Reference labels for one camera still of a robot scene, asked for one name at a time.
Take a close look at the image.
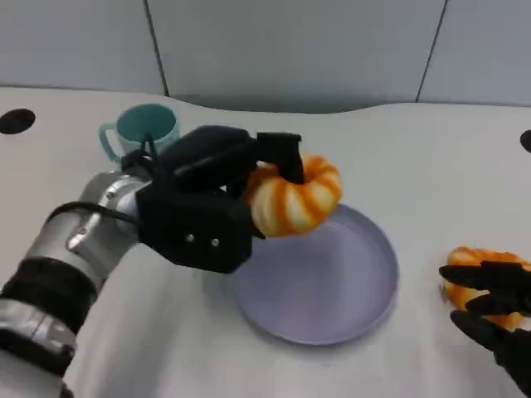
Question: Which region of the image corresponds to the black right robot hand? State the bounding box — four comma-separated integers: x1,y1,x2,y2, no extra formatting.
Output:
438,260,531,396

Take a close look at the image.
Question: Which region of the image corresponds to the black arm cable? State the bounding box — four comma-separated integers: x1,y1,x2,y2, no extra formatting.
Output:
44,201,144,228
139,131,162,172

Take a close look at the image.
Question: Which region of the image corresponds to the orange white toy bread roll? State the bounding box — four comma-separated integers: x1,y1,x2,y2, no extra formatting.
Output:
243,154,344,239
441,245,531,332

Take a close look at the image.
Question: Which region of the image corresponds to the lilac plate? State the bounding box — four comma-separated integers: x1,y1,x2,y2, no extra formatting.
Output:
231,201,401,347

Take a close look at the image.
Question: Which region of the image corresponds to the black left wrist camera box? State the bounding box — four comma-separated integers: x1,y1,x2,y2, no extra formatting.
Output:
135,181,255,274

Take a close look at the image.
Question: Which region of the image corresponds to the pale green mug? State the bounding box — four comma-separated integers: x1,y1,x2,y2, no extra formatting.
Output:
98,103,181,172

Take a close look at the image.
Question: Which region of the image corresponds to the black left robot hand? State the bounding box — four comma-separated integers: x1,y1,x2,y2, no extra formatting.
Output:
155,125,307,201

